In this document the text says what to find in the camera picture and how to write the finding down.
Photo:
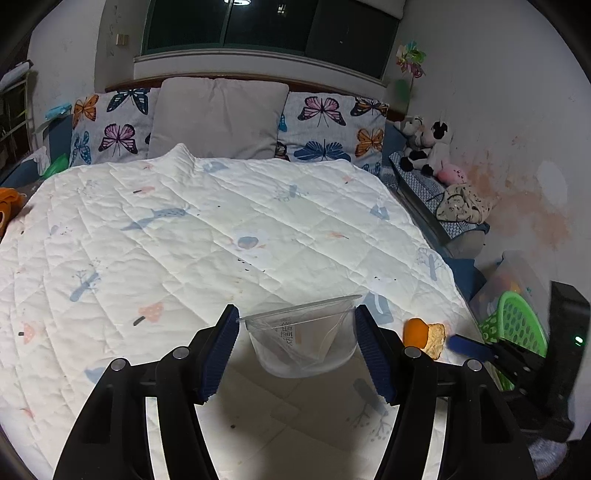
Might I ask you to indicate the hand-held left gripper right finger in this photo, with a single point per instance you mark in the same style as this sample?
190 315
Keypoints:
376 364

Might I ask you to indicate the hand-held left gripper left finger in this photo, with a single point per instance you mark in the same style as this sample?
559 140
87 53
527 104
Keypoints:
219 355

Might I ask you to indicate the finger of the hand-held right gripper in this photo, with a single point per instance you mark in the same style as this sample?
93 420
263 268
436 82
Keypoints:
471 348

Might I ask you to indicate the orange toy bread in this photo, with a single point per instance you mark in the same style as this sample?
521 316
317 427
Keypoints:
415 332

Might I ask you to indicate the green plastic basket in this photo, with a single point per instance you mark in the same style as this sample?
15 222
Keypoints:
517 318

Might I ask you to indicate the clear plastic round container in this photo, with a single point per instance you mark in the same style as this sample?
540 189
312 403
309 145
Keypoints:
300 355

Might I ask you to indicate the person's right hand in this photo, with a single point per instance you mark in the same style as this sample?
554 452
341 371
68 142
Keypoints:
547 457

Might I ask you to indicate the blue bed sheet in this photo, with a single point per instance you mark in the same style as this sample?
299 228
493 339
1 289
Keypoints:
466 277

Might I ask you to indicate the clear plastic storage box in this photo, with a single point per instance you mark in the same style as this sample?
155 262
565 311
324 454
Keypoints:
512 272

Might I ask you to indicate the white quilted blanket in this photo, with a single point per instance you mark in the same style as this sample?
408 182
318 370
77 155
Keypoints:
161 258

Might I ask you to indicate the spotted beige cloth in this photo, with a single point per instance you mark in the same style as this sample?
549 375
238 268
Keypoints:
461 205

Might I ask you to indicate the blue patterned mat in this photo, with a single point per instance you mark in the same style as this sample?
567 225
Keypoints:
415 184

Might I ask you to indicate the pink plush toy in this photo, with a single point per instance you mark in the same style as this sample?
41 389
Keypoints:
452 174

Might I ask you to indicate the black and white cow plush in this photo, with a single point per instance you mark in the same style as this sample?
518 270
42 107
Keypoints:
434 138

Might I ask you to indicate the grey white plush toy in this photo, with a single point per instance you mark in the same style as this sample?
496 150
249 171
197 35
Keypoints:
411 129

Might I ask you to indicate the plain beige pillow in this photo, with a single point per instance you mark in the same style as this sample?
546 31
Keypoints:
217 115

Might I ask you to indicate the butterfly print pillow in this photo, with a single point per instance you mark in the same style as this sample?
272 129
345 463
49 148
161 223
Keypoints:
111 129
323 124

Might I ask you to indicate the green plastic bag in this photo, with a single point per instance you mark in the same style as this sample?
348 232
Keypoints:
57 165

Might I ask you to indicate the orange cloth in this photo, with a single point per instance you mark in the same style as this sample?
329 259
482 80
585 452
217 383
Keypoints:
9 198

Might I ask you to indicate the white cloth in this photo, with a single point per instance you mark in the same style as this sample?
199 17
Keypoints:
37 158

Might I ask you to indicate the teal plastic item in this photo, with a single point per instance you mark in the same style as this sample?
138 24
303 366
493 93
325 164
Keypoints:
60 110

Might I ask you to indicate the colourful pinwheel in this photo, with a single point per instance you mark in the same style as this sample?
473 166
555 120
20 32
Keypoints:
411 60

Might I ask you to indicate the metal shelf rack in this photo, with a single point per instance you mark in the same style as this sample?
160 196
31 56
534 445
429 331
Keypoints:
18 115

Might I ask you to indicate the dark window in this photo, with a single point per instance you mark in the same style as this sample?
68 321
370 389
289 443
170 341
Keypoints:
268 23

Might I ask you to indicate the wall switch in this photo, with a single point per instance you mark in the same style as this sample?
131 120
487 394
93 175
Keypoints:
122 40

